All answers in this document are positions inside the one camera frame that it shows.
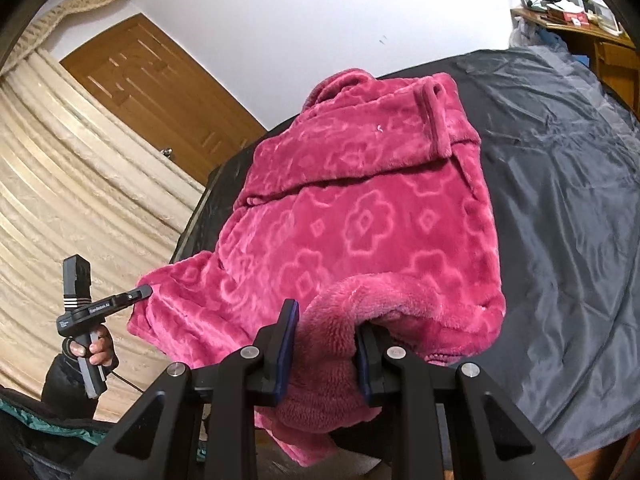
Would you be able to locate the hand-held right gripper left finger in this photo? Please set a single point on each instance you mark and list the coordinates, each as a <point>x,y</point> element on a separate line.
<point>289,350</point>

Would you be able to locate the beige curtain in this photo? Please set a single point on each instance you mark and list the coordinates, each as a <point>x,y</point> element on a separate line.
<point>75,185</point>

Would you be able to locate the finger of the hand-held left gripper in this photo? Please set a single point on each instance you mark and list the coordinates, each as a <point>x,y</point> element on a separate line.
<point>137,294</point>

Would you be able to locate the cluttered wooden desk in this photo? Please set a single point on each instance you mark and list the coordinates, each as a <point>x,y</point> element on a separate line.
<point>615,55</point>

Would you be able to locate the red box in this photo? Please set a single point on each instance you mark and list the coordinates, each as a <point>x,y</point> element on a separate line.
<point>576,17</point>

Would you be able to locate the wooden door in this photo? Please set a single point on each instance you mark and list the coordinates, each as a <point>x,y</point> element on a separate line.
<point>150,90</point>

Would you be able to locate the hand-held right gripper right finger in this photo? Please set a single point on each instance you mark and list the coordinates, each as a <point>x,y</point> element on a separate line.
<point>365,375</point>

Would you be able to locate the metal door knob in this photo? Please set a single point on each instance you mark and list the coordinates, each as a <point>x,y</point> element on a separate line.
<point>166,152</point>

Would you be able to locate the person's left hand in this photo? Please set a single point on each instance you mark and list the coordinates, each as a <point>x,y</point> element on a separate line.
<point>106,347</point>

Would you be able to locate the pink fleece robe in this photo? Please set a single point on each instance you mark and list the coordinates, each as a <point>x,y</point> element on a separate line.
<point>360,210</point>

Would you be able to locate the dark grey bed sheet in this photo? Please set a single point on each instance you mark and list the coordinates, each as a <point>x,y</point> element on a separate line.
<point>560,210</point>

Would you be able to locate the blue bag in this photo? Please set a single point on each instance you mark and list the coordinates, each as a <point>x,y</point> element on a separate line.
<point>552,40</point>

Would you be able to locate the person's left forearm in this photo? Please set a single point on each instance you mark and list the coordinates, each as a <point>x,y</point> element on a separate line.
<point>65,385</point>

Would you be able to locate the clear plastic bag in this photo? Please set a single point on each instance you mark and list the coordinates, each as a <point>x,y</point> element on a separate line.
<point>522,32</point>

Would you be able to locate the person's black jacket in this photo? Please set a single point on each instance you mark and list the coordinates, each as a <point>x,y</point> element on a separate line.
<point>45,440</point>

